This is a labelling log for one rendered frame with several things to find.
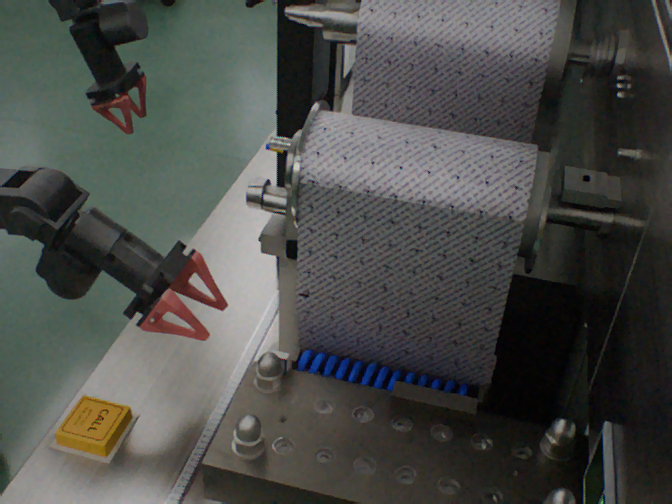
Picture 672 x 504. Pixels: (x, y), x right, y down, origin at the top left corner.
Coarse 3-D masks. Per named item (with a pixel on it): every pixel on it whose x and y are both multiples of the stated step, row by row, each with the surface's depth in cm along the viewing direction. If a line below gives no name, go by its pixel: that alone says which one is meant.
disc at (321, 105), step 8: (320, 104) 82; (328, 104) 85; (312, 112) 80; (312, 120) 80; (304, 128) 78; (304, 136) 78; (304, 144) 78; (304, 152) 79; (296, 160) 78; (296, 168) 78; (296, 176) 78; (296, 184) 78; (296, 192) 79; (296, 200) 79; (296, 208) 80; (296, 216) 81; (296, 224) 82
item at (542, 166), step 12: (540, 156) 77; (540, 168) 76; (540, 180) 75; (540, 192) 75; (528, 204) 75; (540, 204) 75; (528, 216) 75; (528, 228) 76; (528, 240) 77; (528, 252) 78
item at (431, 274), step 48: (336, 192) 79; (336, 240) 82; (384, 240) 80; (432, 240) 79; (480, 240) 77; (336, 288) 86; (384, 288) 84; (432, 288) 82; (480, 288) 81; (432, 336) 86; (480, 336) 84
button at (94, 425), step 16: (80, 400) 98; (96, 400) 98; (80, 416) 96; (96, 416) 96; (112, 416) 96; (128, 416) 97; (64, 432) 93; (80, 432) 93; (96, 432) 94; (112, 432) 94; (80, 448) 93; (96, 448) 93
